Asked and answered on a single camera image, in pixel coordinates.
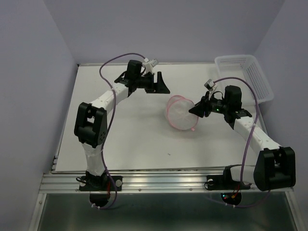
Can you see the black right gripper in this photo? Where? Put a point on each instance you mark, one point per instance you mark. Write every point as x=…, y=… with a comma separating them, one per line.
x=203, y=106

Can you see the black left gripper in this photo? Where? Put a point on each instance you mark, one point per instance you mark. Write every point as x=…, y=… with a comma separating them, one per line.
x=159, y=87

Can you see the white mesh laundry bag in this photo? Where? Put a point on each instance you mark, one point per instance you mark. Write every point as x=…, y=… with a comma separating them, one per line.
x=177, y=113

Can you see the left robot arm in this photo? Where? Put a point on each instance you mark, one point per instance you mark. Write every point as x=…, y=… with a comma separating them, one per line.
x=92, y=125

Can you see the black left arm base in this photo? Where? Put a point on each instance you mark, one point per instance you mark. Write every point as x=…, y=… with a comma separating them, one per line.
x=96, y=183

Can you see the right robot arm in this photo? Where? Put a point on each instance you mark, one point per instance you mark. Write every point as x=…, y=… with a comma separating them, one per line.
x=275, y=165

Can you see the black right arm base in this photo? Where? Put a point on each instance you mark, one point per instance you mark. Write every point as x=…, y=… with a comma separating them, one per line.
x=224, y=181

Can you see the white perforated plastic basket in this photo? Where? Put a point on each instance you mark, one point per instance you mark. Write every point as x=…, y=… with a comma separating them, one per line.
x=252, y=80

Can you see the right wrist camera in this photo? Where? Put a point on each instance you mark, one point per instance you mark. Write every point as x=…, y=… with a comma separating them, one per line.
x=210, y=86

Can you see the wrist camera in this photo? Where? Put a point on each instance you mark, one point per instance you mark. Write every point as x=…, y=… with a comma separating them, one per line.
x=210, y=86
x=150, y=64

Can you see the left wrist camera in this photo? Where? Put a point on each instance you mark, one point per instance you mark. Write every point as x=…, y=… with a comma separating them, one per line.
x=150, y=64

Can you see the aluminium mounting rail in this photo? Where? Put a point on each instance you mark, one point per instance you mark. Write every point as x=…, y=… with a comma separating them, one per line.
x=169, y=181

